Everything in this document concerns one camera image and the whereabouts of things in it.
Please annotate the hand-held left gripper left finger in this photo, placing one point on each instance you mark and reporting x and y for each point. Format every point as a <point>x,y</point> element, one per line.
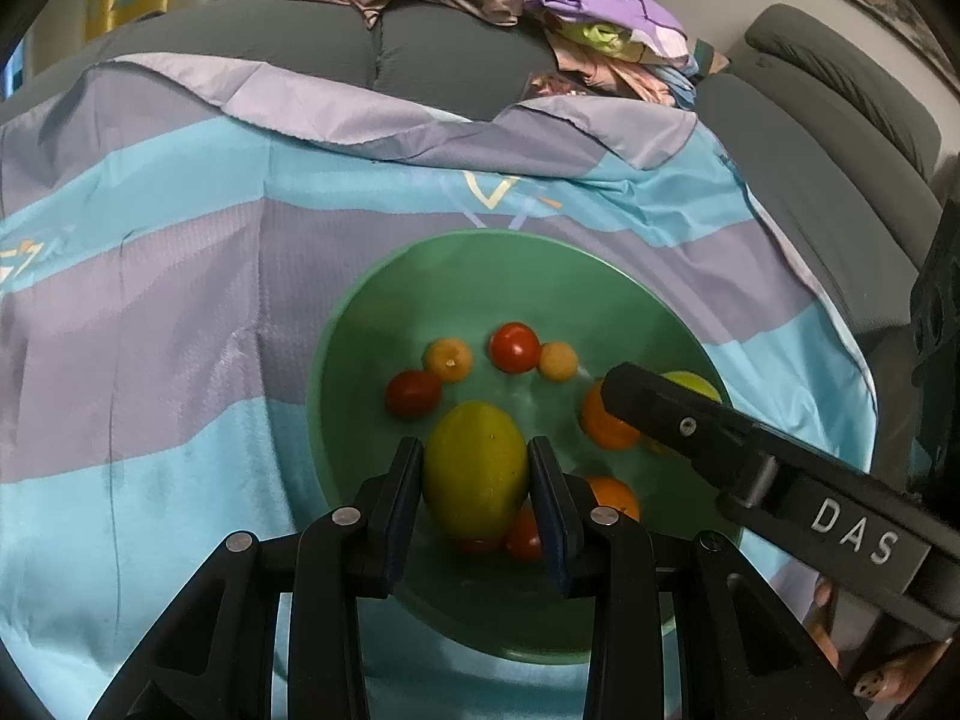
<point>405,495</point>

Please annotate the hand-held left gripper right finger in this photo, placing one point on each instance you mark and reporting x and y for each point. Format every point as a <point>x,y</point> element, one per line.
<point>547,517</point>

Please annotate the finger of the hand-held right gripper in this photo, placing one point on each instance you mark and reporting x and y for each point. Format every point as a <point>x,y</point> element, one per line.
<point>660,420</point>

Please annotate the red tomato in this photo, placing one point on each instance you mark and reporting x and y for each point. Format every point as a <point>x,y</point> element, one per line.
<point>525,540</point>
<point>413,393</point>
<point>514,346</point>

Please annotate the green apple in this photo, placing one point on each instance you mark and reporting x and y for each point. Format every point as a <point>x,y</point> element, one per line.
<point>697,388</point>

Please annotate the orange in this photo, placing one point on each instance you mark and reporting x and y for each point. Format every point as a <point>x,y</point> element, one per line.
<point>604,424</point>
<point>615,496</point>

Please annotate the yellow-green oval fruit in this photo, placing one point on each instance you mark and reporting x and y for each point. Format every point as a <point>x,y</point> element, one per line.
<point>474,469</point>

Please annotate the small peach-coloured fruit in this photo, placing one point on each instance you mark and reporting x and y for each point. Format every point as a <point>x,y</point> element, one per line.
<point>559,361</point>
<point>448,358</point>

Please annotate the green bowl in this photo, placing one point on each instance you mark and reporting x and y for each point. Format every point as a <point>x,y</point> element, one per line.
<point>390,300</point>

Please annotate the person's right hand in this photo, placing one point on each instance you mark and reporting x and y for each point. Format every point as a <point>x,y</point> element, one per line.
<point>900,675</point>

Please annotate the blue and purple striped blanket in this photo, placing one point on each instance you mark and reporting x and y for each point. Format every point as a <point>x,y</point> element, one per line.
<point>150,315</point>

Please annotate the floral pink cloth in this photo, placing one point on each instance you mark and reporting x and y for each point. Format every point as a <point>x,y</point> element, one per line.
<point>622,79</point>

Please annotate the yellow-green cloth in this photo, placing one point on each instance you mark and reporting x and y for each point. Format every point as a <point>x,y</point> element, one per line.
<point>592,34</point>

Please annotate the purple cloth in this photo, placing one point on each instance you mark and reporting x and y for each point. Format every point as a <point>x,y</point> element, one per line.
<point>600,4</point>

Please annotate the grey sofa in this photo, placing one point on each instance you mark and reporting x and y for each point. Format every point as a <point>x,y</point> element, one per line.
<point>300,30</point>

